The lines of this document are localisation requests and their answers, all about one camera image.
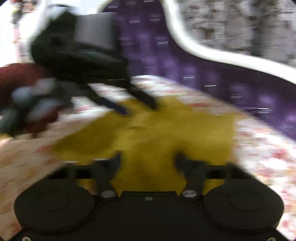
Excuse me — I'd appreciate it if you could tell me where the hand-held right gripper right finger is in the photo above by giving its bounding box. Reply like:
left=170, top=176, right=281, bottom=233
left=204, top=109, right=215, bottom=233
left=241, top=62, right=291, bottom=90
left=174, top=152, right=251, bottom=198

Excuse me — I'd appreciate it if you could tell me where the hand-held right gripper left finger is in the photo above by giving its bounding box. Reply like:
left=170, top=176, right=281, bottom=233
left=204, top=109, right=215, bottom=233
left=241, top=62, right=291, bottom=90
left=49, top=151, right=122, bottom=199

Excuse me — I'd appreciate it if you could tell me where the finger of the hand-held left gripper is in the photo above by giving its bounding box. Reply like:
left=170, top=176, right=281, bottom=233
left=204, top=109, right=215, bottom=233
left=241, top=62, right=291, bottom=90
left=125, top=83, right=159, bottom=110
left=89, top=91, right=129, bottom=116

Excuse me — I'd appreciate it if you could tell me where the yellow small garment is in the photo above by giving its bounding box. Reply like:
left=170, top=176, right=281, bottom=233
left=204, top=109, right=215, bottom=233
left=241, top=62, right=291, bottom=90
left=53, top=96, right=236, bottom=194

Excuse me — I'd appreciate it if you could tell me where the person's left forearm red sleeve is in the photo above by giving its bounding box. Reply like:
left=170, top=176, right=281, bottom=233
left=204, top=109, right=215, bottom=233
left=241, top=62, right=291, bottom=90
left=0, top=64, right=52, bottom=109

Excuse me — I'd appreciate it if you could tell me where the person's left hand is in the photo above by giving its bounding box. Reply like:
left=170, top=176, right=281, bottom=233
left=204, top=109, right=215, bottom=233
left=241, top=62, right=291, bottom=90
left=0, top=77, right=70, bottom=137

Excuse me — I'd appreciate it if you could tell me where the grey pillow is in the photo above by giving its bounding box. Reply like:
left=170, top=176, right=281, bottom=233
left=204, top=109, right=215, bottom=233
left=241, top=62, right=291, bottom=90
left=75, top=13, right=119, bottom=52

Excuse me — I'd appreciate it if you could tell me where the floral bed sheet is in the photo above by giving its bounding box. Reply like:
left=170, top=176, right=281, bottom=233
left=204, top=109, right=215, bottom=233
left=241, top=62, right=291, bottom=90
left=0, top=75, right=296, bottom=240

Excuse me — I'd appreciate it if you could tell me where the purple tufted headboard white frame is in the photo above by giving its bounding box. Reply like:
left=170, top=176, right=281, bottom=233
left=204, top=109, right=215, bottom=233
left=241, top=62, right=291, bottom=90
left=96, top=0, right=296, bottom=141

